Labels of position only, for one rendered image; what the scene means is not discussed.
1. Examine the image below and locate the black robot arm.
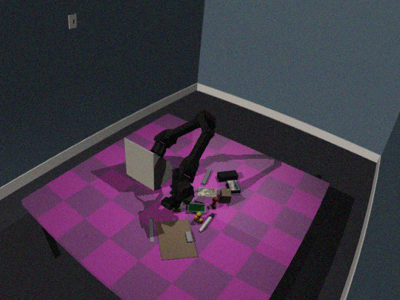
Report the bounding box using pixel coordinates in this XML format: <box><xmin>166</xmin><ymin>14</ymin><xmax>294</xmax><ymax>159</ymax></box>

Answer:
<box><xmin>151</xmin><ymin>109</ymin><xmax>216</xmax><ymax>205</ymax></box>

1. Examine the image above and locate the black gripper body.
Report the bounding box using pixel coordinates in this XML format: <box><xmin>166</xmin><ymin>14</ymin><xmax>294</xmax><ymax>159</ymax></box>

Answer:
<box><xmin>161</xmin><ymin>184</ymin><xmax>178</xmax><ymax>210</ymax></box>

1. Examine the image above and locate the light grey flat bar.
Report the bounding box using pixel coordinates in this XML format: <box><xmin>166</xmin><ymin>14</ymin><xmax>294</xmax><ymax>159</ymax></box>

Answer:
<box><xmin>149</xmin><ymin>218</ymin><xmax>155</xmax><ymax>242</ymax></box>

